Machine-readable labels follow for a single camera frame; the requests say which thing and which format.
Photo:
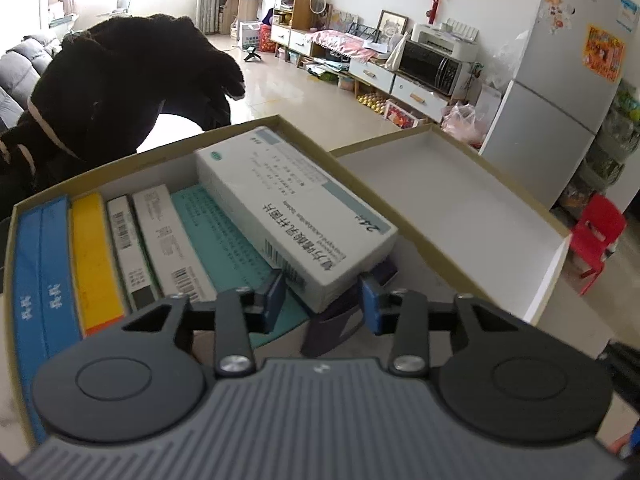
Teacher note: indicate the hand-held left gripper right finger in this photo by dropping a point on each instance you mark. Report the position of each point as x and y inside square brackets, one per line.
[371, 305]

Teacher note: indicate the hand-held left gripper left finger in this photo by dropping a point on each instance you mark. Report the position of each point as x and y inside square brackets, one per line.
[274, 295]

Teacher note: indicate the purple medicine box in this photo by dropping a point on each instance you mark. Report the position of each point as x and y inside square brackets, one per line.
[340, 325]

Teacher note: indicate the teal medicine box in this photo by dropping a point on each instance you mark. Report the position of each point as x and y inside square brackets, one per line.
[225, 240]

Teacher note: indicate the white box with green logo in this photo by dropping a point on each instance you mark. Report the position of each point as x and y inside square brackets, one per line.
[290, 210]

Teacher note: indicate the white box with barcode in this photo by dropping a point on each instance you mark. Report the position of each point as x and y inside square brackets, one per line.
[170, 240]

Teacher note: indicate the cardboard shoe box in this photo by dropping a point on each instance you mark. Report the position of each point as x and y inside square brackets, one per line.
[450, 185]

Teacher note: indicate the white box with dark panel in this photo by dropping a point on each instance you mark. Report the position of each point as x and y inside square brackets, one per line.
[127, 250]

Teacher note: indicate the yellow and orange medicine box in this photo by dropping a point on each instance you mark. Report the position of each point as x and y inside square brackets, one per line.
[95, 260]

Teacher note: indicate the red child chair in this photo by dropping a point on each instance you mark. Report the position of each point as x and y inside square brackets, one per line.
[597, 230]

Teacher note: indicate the tray of eggs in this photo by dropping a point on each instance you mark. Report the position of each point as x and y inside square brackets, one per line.
[375, 101]

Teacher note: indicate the pink plastic bag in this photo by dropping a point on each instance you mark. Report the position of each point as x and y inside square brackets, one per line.
[462, 120]

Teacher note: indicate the storage rack with green items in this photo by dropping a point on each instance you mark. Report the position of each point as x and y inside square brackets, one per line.
[610, 150]

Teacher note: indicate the white low drawer cabinet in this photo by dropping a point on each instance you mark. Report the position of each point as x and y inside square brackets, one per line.
[370, 75]
[287, 35]

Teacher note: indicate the small black tripod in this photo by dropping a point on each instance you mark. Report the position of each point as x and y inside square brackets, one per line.
[252, 54]

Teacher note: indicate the black microwave oven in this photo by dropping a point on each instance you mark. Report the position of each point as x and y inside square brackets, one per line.
[430, 67]

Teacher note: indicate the white tote bag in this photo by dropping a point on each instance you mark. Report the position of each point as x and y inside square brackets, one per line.
[397, 55]

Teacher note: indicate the pink patterned cloth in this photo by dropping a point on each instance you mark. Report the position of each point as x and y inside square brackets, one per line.
[340, 42]

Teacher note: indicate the black plush toy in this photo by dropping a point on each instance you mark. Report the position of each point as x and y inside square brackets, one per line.
[125, 75]

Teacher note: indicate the white printer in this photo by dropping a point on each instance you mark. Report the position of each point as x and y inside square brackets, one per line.
[445, 37]

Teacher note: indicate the framed picture on cabinet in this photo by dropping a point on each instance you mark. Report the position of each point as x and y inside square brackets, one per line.
[391, 27]

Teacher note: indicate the white refrigerator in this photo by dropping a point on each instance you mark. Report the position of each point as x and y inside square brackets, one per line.
[550, 85]

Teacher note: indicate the wooden shelf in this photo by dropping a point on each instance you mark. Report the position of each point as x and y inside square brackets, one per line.
[300, 7]

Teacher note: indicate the wooden computer desk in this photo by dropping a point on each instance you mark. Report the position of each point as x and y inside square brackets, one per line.
[245, 5]

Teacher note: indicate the small standing fan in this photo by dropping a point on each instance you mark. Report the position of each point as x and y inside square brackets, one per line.
[318, 4]

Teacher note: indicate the orange fridge poster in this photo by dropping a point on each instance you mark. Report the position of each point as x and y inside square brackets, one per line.
[602, 52]

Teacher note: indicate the grey sofa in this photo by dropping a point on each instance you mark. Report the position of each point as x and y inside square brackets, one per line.
[20, 70]

